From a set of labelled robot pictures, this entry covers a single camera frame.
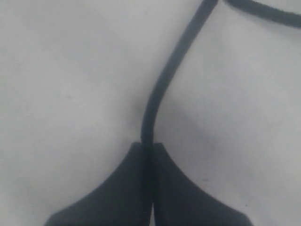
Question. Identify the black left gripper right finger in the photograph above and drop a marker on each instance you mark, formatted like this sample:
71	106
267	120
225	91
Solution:
179	202

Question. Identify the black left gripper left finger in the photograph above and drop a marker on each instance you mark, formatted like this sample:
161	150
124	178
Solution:
123	199

